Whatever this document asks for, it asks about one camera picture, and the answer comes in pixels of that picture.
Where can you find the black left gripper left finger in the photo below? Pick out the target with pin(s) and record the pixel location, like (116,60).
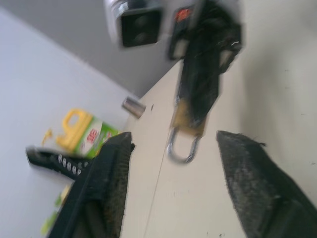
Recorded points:
(99,188)

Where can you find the black object with silver studs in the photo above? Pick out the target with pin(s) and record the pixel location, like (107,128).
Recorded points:
(59,161)

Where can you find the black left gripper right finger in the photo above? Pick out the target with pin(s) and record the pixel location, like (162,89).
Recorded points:
(257,188)

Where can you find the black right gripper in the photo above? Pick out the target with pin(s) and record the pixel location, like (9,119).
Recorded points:
(210,27)

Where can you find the green yellow detergent bottle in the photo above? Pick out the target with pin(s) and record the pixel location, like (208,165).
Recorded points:
(86,134)

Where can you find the yellow green packaging scraps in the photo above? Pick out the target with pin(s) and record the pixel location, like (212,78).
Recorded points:
(55,213)

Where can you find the brass padlock with silver shackle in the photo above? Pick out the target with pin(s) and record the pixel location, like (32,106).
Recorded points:
(183,116)

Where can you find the small silver metal cylinder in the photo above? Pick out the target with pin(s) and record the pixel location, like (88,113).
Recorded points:
(133,107)

